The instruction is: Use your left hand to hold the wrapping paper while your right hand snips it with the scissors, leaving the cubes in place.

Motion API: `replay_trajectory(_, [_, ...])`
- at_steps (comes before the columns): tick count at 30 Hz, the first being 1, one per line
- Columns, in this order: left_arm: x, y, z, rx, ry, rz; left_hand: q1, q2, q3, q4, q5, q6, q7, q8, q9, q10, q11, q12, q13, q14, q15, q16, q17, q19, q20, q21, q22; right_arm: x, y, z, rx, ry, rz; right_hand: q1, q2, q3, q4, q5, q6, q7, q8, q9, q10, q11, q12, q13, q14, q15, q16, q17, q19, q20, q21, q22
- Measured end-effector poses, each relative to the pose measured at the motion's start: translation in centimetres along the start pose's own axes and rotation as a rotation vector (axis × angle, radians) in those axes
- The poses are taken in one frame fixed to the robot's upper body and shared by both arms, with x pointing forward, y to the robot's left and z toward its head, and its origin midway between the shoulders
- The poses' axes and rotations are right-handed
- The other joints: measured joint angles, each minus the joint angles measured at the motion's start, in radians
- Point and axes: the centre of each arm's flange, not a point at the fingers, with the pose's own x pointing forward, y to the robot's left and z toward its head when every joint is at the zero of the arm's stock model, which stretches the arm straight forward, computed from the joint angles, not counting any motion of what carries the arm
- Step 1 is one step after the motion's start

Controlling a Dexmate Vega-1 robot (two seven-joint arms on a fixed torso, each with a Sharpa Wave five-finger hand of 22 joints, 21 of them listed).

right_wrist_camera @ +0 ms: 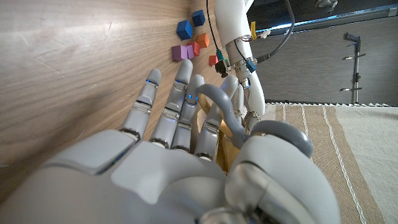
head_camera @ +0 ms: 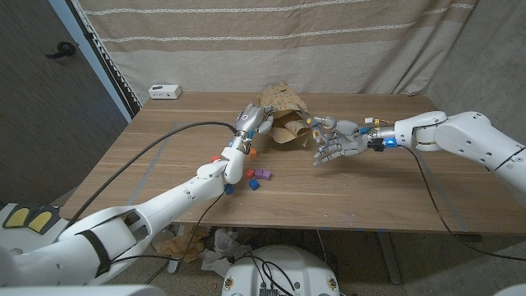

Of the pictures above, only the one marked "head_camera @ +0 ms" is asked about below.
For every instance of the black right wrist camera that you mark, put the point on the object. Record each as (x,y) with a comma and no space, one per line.
(376,144)

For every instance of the blue foam cube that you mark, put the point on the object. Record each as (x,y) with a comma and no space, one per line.
(229,189)
(254,184)

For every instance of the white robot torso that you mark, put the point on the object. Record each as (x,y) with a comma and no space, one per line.
(300,267)

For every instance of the beige striped curtain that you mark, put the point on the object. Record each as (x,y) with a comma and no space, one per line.
(263,49)

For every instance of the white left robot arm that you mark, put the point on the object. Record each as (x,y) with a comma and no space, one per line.
(164,205)

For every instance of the metal table leg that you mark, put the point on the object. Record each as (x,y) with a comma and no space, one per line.
(174,263)
(390,259)

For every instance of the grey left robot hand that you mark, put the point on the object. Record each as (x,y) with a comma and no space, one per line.
(250,121)

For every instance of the white power strip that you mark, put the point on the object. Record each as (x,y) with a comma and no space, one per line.
(164,91)

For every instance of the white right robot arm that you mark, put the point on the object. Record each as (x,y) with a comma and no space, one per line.
(464,135)

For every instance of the black yellow foot pedal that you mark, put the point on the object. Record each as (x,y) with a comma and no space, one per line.
(18,217)

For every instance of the crumpled white paper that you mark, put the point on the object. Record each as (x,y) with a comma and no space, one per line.
(224,246)

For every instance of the dark wooden door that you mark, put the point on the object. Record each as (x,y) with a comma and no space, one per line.
(41,103)

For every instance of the floral brown wrapping paper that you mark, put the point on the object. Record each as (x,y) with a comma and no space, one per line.
(285,111)

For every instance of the red foam cube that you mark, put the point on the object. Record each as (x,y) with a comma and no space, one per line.
(249,173)
(215,158)

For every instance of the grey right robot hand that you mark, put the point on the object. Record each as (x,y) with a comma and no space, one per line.
(343,141)

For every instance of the black backdrop frame bar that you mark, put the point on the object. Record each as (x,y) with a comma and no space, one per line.
(107,67)

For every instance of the orange foam cube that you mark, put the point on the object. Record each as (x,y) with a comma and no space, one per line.
(253,153)

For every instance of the crumpled brown paper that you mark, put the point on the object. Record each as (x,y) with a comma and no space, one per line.
(181,246)

